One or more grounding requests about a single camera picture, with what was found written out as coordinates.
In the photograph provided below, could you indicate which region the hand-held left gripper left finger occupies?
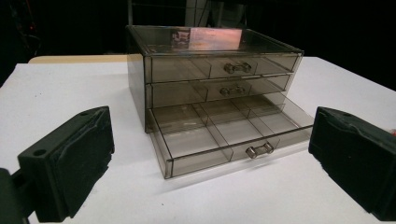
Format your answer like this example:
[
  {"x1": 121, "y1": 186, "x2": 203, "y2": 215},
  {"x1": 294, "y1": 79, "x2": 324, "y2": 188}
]
[{"x1": 17, "y1": 105, "x2": 116, "y2": 223}]

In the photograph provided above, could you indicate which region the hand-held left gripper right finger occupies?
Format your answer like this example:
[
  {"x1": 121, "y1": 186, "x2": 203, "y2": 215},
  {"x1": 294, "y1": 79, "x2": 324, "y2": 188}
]
[{"x1": 307, "y1": 105, "x2": 396, "y2": 222}]

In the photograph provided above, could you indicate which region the smoky clear drawer organizer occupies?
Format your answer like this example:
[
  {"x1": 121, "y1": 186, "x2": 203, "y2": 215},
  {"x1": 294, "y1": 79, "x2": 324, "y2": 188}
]
[{"x1": 125, "y1": 24, "x2": 305, "y2": 134}]

